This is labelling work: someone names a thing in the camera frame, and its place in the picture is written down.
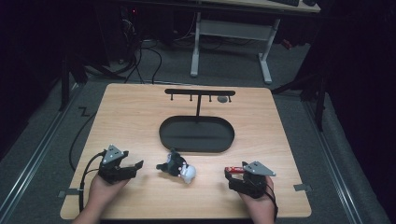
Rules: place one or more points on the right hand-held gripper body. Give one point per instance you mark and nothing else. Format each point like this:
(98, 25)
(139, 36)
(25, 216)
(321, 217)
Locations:
(252, 183)

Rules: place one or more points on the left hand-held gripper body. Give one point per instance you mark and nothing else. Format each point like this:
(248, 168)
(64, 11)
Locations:
(112, 172)

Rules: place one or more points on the white-framed wooden desk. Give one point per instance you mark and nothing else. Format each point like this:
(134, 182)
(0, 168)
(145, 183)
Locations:
(233, 29)

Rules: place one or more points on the metal floor rail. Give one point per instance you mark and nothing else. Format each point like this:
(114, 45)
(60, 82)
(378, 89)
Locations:
(333, 165)
(37, 158)

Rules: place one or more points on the grey tape strip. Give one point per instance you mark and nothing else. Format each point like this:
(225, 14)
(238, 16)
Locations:
(68, 193)
(302, 187)

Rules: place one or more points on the black hook stand with tray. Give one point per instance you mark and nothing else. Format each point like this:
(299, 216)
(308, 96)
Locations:
(193, 137)

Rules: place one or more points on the person's left hand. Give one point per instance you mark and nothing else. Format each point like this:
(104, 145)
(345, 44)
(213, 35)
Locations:
(102, 191)

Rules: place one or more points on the black stand legs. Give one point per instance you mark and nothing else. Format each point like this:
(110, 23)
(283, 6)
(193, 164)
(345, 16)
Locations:
(70, 81)
(314, 93)

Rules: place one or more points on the small red floor object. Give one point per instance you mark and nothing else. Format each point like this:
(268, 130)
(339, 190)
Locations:
(287, 44)

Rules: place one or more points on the small grey round disc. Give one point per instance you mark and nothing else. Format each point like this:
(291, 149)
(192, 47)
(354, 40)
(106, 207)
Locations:
(222, 99)

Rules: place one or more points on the black keyboard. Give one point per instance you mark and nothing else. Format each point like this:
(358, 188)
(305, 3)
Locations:
(285, 2)

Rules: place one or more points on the person's right hand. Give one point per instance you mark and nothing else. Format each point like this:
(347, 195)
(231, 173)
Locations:
(260, 207)

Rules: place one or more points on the black zigzag floor tape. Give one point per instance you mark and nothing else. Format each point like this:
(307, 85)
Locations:
(84, 112)

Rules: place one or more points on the dark computer tower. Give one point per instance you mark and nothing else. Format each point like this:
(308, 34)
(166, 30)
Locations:
(129, 31)

